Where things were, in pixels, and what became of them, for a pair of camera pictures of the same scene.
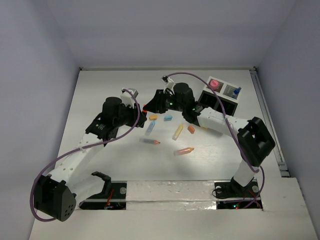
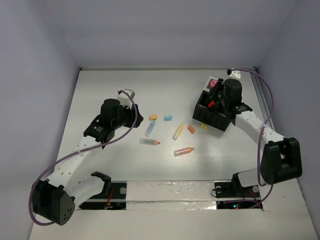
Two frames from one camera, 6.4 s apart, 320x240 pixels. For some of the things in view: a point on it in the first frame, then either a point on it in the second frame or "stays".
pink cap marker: x=214 y=84 stays
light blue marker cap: x=168 y=118 stays
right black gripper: x=156 y=104 -> x=214 y=90
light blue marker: x=150 y=128 stays
